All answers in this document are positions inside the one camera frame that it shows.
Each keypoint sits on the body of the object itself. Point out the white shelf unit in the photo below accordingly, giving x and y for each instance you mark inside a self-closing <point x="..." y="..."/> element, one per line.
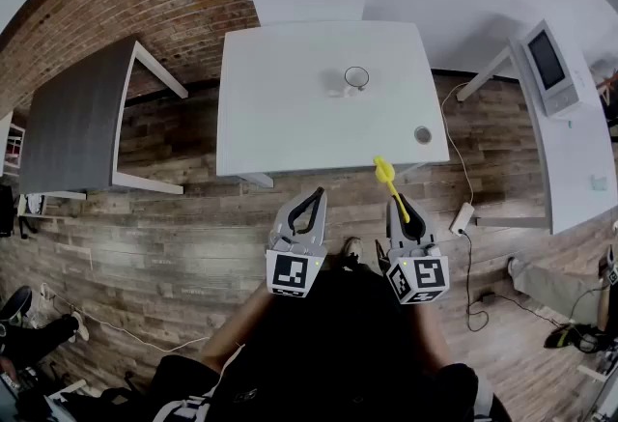
<point x="13" y="145"/>

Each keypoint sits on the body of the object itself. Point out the black and yellow shoe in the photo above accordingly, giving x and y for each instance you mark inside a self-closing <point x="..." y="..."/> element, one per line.
<point x="565" y="339"/>

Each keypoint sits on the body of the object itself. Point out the person's black clothing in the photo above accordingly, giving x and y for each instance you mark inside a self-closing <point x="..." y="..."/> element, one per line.
<point x="338" y="338"/>

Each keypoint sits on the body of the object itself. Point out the yellow plastic brush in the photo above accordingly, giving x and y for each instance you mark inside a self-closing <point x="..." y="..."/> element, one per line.
<point x="382" y="170"/>

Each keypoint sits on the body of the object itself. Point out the person's right forearm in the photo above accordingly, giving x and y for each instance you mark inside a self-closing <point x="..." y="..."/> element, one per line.
<point x="434" y="338"/>

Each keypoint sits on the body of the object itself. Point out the person's light shoe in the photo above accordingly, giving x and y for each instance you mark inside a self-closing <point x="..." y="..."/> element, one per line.
<point x="351" y="248"/>

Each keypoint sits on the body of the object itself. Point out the black power adapter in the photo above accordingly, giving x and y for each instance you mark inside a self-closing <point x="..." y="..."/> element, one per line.
<point x="487" y="298"/>

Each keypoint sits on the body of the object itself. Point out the white cup with dark rim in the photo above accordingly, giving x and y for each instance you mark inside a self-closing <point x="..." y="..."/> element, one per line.
<point x="356" y="78"/>

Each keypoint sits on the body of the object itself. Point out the silver microwave oven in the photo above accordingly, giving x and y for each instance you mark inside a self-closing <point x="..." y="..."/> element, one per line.
<point x="548" y="67"/>

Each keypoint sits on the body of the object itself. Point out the white power strip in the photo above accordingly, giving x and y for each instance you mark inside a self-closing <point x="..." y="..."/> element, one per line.
<point x="462" y="218"/>

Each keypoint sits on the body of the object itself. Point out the person's left forearm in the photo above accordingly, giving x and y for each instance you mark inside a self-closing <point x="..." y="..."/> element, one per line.
<point x="232" y="333"/>

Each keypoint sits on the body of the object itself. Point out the dark grey table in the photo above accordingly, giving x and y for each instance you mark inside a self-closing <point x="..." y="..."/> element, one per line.
<point x="67" y="130"/>

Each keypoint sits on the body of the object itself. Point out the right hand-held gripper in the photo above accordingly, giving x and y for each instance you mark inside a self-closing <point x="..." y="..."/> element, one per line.
<point x="420" y="277"/>

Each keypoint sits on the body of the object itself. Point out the long white side desk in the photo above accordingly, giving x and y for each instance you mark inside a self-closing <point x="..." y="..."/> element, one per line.
<point x="570" y="159"/>

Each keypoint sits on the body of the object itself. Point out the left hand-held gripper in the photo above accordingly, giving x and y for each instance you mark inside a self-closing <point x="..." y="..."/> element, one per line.
<point x="289" y="272"/>

